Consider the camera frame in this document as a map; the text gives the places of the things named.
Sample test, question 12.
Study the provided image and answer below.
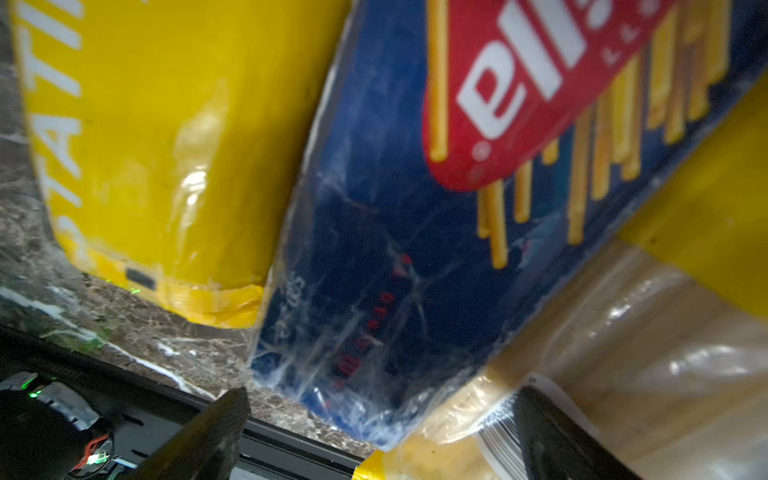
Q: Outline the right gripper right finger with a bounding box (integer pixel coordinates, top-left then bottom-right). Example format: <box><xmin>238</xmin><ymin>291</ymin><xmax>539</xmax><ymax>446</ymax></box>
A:
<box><xmin>514</xmin><ymin>386</ymin><xmax>639</xmax><ymax>480</ymax></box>

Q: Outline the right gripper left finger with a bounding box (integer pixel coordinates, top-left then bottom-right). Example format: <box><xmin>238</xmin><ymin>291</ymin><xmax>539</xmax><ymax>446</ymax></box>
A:
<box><xmin>125</xmin><ymin>387</ymin><xmax>250</xmax><ymax>479</ymax></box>

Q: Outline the long yellow spaghetti bag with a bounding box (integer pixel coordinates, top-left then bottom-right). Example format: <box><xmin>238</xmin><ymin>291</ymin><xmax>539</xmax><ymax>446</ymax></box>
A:
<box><xmin>354</xmin><ymin>80</ymin><xmax>767</xmax><ymax>479</ymax></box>

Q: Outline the blue Barilla spaghetti box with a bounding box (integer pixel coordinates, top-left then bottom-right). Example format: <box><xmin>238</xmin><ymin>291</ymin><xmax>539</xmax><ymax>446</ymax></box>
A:
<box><xmin>249</xmin><ymin>1</ymin><xmax>767</xmax><ymax>449</ymax></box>

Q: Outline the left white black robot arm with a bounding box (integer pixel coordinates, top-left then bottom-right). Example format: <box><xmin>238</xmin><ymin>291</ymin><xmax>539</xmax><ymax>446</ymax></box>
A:
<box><xmin>1</xmin><ymin>371</ymin><xmax>114</xmax><ymax>479</ymax></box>

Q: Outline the yellow Tatime spaghetti bag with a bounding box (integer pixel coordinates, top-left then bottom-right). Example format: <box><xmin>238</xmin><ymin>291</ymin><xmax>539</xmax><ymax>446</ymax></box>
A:
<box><xmin>9</xmin><ymin>1</ymin><xmax>352</xmax><ymax>329</ymax></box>

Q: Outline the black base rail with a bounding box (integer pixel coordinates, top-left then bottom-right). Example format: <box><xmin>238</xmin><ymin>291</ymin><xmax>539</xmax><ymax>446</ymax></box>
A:
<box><xmin>1</xmin><ymin>327</ymin><xmax>362</xmax><ymax>479</ymax></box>

